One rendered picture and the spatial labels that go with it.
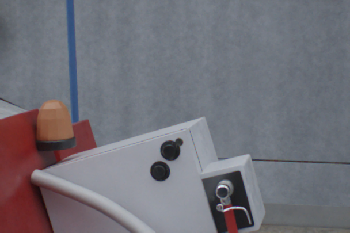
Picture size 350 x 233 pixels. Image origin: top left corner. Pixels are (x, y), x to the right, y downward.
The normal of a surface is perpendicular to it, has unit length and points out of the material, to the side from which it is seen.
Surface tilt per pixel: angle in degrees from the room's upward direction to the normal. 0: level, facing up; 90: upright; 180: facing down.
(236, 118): 90
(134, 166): 90
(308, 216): 90
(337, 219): 90
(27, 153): 70
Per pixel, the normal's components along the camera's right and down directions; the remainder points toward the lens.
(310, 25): -0.21, 0.10
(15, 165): 0.92, -0.32
